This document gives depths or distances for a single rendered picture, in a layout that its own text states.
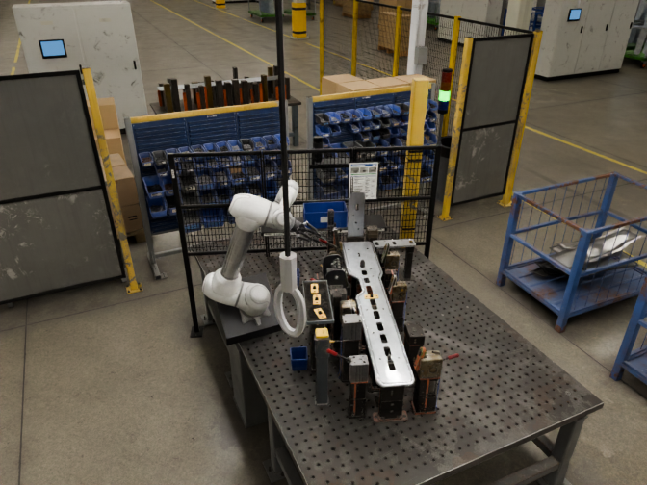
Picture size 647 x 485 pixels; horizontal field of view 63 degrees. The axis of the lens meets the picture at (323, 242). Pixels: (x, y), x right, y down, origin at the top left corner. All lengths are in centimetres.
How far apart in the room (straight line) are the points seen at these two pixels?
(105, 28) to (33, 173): 493
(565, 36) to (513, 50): 775
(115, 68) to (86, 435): 658
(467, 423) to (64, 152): 350
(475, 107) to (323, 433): 417
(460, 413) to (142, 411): 217
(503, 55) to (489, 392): 392
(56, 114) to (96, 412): 220
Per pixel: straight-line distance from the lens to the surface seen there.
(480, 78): 597
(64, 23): 928
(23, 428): 421
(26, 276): 511
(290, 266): 54
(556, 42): 1376
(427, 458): 272
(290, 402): 291
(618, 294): 518
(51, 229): 489
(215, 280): 306
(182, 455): 369
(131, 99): 953
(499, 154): 652
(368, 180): 387
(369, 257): 350
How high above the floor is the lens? 280
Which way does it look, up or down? 30 degrees down
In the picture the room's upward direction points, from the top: straight up
